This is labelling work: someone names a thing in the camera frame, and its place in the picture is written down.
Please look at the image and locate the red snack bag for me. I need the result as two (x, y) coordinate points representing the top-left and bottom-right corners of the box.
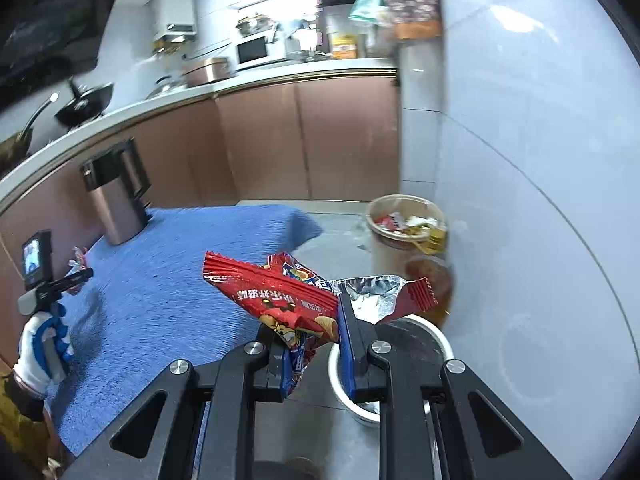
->
(202, 251), (439, 392)

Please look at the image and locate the dark frying pan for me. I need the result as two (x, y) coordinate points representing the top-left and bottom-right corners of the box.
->
(0, 127), (33, 171)

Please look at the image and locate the person's left forearm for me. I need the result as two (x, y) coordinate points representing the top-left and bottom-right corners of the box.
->
(0, 372), (53, 480)

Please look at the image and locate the white trash bin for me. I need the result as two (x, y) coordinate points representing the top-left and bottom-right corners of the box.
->
(327, 314), (456, 423)

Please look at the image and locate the black range hood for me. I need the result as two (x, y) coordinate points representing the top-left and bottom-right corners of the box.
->
(0, 0), (123, 111)

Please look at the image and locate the beige trash bin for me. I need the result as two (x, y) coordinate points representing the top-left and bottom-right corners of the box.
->
(365, 194), (448, 273)

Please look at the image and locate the copper cooking pot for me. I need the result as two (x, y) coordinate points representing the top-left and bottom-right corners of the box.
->
(182, 57), (233, 86)

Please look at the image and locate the white microwave oven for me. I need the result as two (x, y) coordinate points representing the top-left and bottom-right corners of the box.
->
(235, 35), (273, 68)

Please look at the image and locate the person's left hand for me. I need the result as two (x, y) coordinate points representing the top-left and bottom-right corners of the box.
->
(12, 305), (76, 397)

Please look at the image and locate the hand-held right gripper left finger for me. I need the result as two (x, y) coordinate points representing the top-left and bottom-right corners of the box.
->
(60, 327), (306, 480)

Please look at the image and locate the black wok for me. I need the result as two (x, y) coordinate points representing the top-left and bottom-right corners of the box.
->
(20, 80), (115, 143)

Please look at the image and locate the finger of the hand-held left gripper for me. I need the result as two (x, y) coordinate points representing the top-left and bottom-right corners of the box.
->
(47, 267), (95, 294)

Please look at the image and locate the patterned hanging cloth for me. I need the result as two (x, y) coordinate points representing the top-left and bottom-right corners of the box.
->
(372, 0), (443, 41)

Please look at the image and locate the pile of discarded wrappers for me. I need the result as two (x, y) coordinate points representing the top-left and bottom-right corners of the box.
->
(372, 211), (448, 256)

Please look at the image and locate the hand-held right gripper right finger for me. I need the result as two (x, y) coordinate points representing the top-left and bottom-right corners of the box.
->
(337, 292), (576, 480)

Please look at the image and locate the copper kitchen cabinet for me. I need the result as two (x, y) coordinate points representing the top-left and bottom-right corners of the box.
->
(0, 72), (401, 361)

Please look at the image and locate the copper steel kettle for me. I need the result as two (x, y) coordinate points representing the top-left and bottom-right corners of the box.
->
(79, 137), (153, 247)

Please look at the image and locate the brown translucent jar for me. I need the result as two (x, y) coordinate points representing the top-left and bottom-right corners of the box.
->
(405, 255), (456, 326)

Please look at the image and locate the white water heater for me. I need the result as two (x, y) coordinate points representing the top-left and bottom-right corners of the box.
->
(152, 0), (197, 43)

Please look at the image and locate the steel pot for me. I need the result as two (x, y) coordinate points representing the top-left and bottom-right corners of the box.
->
(237, 12), (273, 36)

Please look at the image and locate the blue terry towel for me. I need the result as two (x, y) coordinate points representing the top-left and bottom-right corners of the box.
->
(45, 204), (323, 456)

